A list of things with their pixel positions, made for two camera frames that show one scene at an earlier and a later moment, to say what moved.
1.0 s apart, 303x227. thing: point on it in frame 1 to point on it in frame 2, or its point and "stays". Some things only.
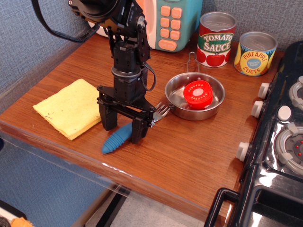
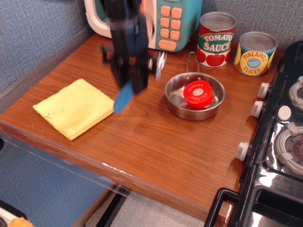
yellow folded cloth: x=73 y=109 stays
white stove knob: x=256 y=108 stays
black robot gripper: x=128 y=95 to x=129 y=40
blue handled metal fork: x=125 y=133 to x=125 y=95
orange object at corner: x=21 y=222 stays
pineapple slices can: x=255 y=53 stays
